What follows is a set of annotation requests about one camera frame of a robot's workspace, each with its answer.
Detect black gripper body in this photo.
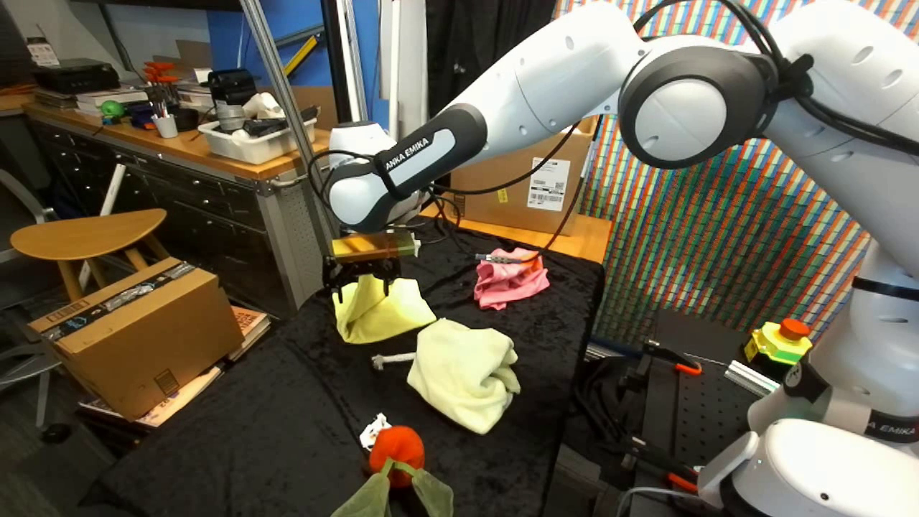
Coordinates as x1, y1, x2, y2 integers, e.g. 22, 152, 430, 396
338, 259, 404, 287

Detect yellow cloth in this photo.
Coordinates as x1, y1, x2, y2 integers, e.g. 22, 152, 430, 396
331, 273, 438, 348

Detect pink cloth orange stripes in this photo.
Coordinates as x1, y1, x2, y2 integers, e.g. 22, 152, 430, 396
471, 244, 555, 313

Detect pale green cloth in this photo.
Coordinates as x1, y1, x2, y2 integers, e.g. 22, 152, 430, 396
404, 316, 525, 438

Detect orange plush toy green leaves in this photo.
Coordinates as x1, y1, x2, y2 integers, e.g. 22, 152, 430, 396
326, 409, 460, 517

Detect orange small toy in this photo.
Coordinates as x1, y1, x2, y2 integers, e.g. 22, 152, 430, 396
140, 56, 186, 91

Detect cardboard box white label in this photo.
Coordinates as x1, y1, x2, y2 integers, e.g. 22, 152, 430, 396
447, 124, 599, 237

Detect wooden top workbench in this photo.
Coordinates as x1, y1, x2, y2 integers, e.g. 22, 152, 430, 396
0, 83, 349, 316

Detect white plastic bin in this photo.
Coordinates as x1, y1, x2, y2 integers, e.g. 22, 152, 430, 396
196, 111, 319, 169

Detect silver tripod leg pole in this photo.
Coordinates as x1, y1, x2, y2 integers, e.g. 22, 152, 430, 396
234, 0, 362, 276

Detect black velvet tablecloth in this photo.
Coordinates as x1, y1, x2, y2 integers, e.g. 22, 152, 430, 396
81, 213, 608, 517

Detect black vertical pole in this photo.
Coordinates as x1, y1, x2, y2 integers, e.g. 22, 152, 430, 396
315, 0, 377, 266

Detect black round appliance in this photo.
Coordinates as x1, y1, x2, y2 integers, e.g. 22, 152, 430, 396
207, 66, 262, 134

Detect cardboard box black tape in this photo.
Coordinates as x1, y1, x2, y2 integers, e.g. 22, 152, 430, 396
22, 256, 246, 422

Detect black curtain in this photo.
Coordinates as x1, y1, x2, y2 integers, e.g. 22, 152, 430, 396
421, 0, 559, 116

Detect blue panel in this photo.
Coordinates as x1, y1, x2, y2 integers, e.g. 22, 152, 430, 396
203, 0, 391, 136

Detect wooden stool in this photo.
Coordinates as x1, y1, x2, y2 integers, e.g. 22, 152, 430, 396
6, 204, 174, 303

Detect green small object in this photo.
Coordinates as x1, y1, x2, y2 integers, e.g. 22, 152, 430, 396
94, 95, 130, 125

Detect black printer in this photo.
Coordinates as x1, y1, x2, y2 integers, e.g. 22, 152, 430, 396
28, 56, 124, 98

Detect silver aluminium bar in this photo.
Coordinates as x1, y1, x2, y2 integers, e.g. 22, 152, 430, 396
721, 355, 784, 398

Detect yellow red emergency stop button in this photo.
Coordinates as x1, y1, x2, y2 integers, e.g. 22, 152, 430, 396
741, 316, 815, 369

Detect tan wrist camera box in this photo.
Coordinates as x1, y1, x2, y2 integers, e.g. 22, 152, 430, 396
326, 230, 425, 266

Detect orange handled clamp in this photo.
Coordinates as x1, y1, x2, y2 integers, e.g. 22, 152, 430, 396
638, 336, 710, 378
621, 432, 703, 498

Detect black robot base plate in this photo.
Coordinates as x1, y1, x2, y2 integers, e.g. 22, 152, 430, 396
634, 313, 770, 481

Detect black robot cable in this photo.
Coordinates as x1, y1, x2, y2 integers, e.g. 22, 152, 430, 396
625, 0, 919, 161

